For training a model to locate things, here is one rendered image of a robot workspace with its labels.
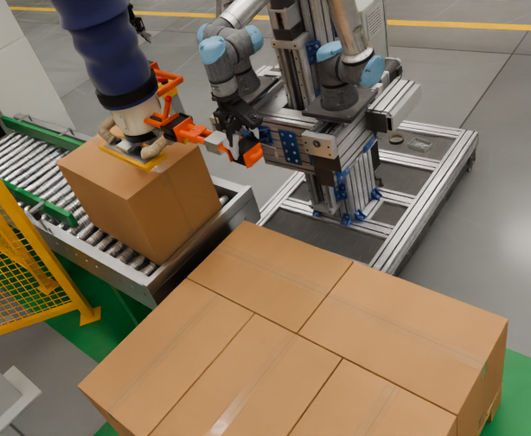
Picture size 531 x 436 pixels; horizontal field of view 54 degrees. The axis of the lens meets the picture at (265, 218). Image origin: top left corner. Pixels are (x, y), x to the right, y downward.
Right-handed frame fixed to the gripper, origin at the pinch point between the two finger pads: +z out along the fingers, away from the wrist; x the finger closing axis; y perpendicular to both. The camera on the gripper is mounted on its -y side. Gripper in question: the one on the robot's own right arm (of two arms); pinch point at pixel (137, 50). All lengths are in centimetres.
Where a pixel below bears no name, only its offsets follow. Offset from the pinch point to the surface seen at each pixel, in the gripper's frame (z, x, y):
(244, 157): 7, -33, 93
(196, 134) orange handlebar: 8, -30, 67
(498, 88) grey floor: 129, 223, 67
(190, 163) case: 40, -15, 32
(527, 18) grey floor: 128, 334, 43
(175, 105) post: 42, 20, -20
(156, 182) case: 38, -33, 32
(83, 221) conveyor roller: 77, -47, -37
